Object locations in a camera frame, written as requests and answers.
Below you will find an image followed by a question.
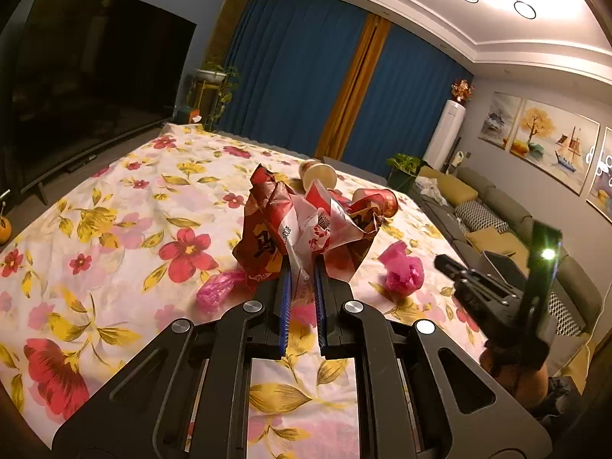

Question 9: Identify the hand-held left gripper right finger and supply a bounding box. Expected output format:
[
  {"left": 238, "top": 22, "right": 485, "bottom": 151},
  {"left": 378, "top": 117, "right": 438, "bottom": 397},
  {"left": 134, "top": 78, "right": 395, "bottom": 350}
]
[{"left": 312, "top": 257, "right": 552, "bottom": 459}]

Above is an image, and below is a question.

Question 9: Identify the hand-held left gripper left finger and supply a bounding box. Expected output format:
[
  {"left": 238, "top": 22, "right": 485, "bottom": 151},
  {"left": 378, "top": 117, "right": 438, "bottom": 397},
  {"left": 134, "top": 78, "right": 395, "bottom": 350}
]
[{"left": 52, "top": 259, "right": 293, "bottom": 459}]

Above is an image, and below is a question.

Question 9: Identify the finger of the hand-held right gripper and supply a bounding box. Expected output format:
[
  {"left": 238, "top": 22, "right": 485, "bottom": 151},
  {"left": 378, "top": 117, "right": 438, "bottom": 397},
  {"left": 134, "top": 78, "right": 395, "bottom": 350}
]
[{"left": 434, "top": 254, "right": 525, "bottom": 332}]

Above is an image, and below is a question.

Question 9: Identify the grey plastic bin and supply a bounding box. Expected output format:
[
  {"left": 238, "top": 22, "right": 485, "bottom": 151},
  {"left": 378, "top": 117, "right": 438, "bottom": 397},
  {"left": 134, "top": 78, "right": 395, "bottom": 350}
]
[{"left": 480, "top": 250, "right": 532, "bottom": 282}]

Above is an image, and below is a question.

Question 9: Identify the small pink plastic bag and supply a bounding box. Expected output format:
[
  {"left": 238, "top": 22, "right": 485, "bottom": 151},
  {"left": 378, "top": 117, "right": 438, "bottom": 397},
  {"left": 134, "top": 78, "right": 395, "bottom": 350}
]
[{"left": 195, "top": 268, "right": 249, "bottom": 315}]

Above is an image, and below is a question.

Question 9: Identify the white red-print paper bag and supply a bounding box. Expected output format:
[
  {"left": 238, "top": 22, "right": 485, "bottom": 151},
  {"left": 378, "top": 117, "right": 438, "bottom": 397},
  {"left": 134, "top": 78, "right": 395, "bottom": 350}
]
[{"left": 287, "top": 179, "right": 384, "bottom": 299}]

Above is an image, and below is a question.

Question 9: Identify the red paper wrapper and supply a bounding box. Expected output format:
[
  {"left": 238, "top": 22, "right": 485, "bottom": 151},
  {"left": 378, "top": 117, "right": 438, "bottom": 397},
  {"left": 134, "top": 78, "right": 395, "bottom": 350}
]
[{"left": 232, "top": 163, "right": 301, "bottom": 282}]

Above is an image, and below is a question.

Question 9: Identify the beige paper cup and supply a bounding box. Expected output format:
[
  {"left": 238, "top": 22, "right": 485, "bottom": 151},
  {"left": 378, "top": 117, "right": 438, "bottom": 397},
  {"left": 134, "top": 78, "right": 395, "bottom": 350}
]
[{"left": 299, "top": 159, "right": 338, "bottom": 193}]

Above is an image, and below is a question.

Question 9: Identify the person's right hand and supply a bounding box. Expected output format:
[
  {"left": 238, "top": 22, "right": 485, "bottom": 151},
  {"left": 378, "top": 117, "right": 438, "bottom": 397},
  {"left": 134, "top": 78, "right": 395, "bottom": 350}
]
[{"left": 479, "top": 342, "right": 550, "bottom": 409}]

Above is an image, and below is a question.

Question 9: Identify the black white patterned pillow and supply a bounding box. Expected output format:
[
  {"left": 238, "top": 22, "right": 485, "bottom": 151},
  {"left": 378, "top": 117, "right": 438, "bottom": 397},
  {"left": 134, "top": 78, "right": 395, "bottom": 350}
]
[
  {"left": 547, "top": 291, "right": 583, "bottom": 336},
  {"left": 453, "top": 199, "right": 510, "bottom": 233}
]

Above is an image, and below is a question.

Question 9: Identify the yellow pillow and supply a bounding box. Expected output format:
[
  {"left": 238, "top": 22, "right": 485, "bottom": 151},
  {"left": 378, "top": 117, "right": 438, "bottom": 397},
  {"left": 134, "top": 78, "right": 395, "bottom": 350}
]
[
  {"left": 497, "top": 234, "right": 532, "bottom": 269},
  {"left": 466, "top": 227, "right": 514, "bottom": 255}
]

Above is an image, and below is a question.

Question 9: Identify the large yellow cushion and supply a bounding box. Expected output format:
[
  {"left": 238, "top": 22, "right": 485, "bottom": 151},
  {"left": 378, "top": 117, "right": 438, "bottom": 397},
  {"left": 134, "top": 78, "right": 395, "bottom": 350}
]
[{"left": 545, "top": 330, "right": 599, "bottom": 393}]

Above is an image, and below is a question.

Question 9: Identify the grey sofa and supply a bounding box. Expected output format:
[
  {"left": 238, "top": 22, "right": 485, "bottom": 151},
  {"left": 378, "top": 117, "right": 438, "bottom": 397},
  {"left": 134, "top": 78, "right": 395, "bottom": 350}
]
[{"left": 406, "top": 165, "right": 604, "bottom": 338}]

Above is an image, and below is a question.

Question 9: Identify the long yellow cushion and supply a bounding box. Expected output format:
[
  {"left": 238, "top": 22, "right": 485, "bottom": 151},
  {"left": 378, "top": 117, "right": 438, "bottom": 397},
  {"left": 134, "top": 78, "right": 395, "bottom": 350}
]
[{"left": 421, "top": 172, "right": 479, "bottom": 207}]

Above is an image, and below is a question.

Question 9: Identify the white cloth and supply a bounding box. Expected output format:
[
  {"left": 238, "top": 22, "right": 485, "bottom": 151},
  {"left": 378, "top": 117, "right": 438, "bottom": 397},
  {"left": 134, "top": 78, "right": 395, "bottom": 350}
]
[{"left": 413, "top": 177, "right": 449, "bottom": 200}]

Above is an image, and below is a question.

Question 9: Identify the potted plant green pot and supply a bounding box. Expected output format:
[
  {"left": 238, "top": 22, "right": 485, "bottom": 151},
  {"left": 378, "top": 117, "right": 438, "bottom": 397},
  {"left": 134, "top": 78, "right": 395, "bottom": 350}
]
[{"left": 386, "top": 153, "right": 427, "bottom": 190}]

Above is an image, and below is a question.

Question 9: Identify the purple abstract painting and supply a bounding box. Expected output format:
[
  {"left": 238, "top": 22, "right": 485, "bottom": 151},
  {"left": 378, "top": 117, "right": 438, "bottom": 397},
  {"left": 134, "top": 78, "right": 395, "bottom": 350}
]
[{"left": 586, "top": 127, "right": 612, "bottom": 211}]

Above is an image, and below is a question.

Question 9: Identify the white standing air conditioner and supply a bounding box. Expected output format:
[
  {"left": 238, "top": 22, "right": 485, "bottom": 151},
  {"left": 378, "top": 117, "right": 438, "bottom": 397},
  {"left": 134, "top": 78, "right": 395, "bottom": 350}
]
[{"left": 422, "top": 100, "right": 467, "bottom": 173}]

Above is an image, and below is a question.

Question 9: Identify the sailboat painting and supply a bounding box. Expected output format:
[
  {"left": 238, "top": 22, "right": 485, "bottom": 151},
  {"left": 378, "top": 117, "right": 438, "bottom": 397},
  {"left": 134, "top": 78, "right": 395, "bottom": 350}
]
[{"left": 508, "top": 99, "right": 601, "bottom": 197}]

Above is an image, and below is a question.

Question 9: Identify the floral tablecloth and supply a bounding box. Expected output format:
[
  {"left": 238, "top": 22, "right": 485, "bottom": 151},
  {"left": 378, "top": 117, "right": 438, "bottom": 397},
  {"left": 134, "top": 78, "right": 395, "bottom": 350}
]
[{"left": 0, "top": 122, "right": 483, "bottom": 459}]

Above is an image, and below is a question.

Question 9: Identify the small landscape painting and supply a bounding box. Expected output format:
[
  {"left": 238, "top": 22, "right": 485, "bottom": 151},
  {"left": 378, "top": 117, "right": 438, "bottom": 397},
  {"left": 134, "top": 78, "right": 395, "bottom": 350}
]
[{"left": 478, "top": 92, "right": 523, "bottom": 149}]

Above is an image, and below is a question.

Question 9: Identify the blue curtain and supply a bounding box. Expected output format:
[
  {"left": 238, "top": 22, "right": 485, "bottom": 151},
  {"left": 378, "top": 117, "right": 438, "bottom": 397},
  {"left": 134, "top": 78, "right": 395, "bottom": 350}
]
[
  {"left": 215, "top": 0, "right": 369, "bottom": 146},
  {"left": 342, "top": 26, "right": 474, "bottom": 166}
]

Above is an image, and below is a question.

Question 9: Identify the artificial flower arrangement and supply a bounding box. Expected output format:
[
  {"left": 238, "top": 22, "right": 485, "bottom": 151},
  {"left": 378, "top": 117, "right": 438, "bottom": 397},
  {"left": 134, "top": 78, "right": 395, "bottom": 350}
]
[{"left": 451, "top": 78, "right": 475, "bottom": 104}]

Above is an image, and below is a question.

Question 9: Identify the orange curtain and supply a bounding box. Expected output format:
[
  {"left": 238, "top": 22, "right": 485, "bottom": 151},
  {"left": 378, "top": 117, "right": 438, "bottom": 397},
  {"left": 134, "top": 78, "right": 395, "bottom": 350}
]
[{"left": 316, "top": 13, "right": 392, "bottom": 158}]

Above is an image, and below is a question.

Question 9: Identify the trailing plant on stand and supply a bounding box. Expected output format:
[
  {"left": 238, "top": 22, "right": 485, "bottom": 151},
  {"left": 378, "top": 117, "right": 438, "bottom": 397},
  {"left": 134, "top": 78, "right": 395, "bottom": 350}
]
[{"left": 186, "top": 60, "right": 240, "bottom": 133}]

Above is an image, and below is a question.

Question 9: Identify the black television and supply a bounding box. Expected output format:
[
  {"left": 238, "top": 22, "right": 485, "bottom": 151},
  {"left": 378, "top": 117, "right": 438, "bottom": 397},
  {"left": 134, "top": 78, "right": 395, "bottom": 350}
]
[{"left": 10, "top": 0, "right": 198, "bottom": 206}]

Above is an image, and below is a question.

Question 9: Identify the wooden door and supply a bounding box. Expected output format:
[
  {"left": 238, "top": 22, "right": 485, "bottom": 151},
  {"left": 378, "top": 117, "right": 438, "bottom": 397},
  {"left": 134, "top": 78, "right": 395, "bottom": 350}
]
[{"left": 210, "top": 0, "right": 254, "bottom": 65}]

